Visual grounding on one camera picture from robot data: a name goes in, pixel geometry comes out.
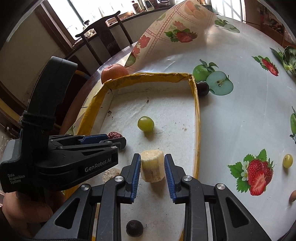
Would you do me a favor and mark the dark red jujube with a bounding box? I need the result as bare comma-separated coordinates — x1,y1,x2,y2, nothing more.
107,132,122,139

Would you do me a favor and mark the green grape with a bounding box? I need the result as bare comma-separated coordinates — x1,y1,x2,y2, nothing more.
137,116,154,132
282,154,293,169

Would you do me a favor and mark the dark grape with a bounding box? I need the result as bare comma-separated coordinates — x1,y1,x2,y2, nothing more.
126,220,144,237

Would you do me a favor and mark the brown longan fruit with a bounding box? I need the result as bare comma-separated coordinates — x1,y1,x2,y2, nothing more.
289,190,296,203

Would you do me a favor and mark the person's left hand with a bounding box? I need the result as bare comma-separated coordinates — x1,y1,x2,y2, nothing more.
2,191,65,233

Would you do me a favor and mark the yellow-rimmed white cardboard tray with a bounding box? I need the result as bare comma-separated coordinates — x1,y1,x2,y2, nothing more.
69,73,200,240

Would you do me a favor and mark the peach behind tray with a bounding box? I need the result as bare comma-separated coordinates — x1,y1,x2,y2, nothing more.
101,64,129,84

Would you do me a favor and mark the dark plum beside tray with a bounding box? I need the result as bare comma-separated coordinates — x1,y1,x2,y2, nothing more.
196,81,210,97

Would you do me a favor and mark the dark wooden chair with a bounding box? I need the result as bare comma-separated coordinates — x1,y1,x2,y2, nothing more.
75,11,133,66

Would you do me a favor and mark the fruit-print plastic tablecloth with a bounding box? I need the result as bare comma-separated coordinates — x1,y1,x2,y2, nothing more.
64,0,296,241

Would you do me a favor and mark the green leafy vegetable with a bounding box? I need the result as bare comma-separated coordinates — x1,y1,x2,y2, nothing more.
270,46,296,76

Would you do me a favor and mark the wooden cabinet with shelves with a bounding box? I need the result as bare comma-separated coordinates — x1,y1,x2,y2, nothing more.
243,1,295,48

